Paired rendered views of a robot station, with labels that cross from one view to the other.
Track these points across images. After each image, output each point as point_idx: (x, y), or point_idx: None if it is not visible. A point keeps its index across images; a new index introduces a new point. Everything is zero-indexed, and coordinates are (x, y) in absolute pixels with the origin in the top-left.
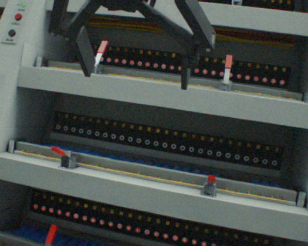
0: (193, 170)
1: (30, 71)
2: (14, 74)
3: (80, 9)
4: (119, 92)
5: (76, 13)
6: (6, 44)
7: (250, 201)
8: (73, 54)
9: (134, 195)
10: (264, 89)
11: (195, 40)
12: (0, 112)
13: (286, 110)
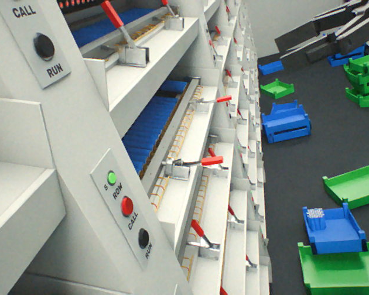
0: (154, 104)
1: (119, 110)
2: (116, 134)
3: (354, 26)
4: (164, 71)
5: (347, 28)
6: (57, 86)
7: (204, 99)
8: (310, 61)
9: (204, 144)
10: (161, 12)
11: (319, 23)
12: (147, 202)
13: (194, 28)
